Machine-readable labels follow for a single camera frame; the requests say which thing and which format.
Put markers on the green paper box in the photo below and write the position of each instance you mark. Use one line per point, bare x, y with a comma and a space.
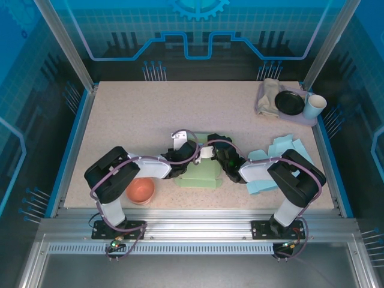
201, 177

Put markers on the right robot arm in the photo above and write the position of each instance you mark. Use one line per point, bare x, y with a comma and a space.
261, 174

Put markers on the beige folded cloth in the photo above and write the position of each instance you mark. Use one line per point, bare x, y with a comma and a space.
265, 102

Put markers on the aluminium extrusion rail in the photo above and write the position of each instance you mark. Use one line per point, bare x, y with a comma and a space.
198, 222

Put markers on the purple tray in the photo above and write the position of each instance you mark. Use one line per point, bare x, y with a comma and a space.
300, 120

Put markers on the light blue paper box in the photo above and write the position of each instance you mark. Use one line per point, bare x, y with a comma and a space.
261, 187

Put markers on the small connector with LED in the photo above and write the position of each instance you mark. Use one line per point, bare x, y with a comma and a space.
289, 246
116, 244

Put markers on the slotted aluminium strip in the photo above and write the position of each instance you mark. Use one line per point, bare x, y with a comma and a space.
195, 249

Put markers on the aluminium frame post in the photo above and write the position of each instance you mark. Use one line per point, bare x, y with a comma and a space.
327, 48
69, 48

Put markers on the black plate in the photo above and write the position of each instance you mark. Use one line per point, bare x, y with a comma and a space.
289, 103

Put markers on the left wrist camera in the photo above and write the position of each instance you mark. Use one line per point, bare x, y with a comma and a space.
179, 139

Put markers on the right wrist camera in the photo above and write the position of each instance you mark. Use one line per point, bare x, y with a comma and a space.
206, 153

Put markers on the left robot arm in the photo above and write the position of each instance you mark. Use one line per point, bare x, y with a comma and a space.
150, 168

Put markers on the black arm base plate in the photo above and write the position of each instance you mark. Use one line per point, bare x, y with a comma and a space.
102, 232
262, 229

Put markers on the orange cup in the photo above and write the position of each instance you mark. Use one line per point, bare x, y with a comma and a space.
140, 190

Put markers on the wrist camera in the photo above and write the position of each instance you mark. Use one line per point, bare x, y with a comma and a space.
206, 153
179, 139

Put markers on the light blue cup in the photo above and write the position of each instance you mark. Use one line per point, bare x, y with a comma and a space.
312, 109

